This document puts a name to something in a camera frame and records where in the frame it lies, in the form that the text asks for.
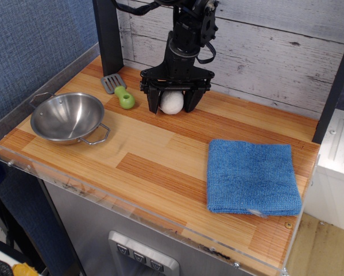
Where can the dark left vertical post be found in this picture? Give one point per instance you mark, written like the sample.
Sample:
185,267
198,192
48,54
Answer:
108,36

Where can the white sushi with black band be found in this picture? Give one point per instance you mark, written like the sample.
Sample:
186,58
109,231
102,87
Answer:
172,102

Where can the white ribbed side appliance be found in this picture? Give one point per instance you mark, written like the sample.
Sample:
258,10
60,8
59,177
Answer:
325,196

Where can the clear acrylic front guard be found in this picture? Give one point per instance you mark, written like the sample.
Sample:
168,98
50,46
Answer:
163,198

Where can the dark vertical post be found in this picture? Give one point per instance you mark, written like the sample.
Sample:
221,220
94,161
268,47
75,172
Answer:
330,105
108,36

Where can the yellow object at corner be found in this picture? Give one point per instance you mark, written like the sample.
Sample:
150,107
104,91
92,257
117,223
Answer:
23,269

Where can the silver dispenser button panel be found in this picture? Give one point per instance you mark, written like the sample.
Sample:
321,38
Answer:
134,258

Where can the stainless steel toy cabinet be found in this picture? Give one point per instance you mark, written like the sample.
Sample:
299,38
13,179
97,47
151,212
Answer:
108,242

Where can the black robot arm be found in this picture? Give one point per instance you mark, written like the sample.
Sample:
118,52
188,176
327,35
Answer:
193,28

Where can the blue folded cloth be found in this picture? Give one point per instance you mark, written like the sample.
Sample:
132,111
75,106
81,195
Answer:
247,178

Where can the dark right vertical post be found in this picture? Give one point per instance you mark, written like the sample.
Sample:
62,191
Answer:
330,105

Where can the green handled grey spatula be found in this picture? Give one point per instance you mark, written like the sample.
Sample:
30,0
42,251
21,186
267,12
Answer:
114,84

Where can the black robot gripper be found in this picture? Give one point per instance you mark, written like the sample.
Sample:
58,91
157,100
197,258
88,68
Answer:
174,73

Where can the stainless steel bowl with handles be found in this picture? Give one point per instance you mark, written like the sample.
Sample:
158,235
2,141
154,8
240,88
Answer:
68,118

